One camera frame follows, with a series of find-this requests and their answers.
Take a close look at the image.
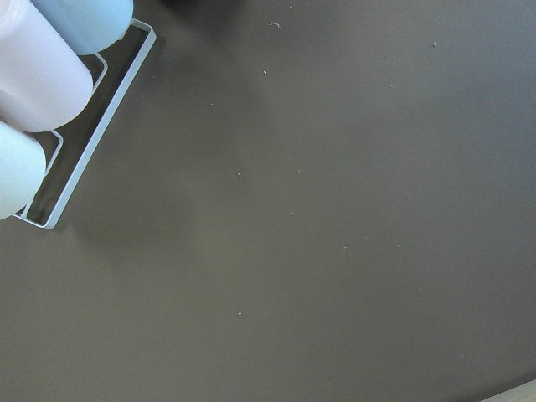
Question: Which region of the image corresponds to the pink pastel cup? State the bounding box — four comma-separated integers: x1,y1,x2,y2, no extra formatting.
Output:
1,1,93,132

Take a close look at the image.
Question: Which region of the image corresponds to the white cup rack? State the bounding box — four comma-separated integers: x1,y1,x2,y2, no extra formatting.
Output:
13,18,157,229

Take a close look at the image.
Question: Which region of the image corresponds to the mint pastel cup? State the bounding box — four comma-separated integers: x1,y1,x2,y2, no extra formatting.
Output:
1,121,46,219

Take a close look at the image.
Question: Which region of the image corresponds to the blue pastel cup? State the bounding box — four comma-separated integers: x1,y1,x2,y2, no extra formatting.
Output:
32,0,134,55

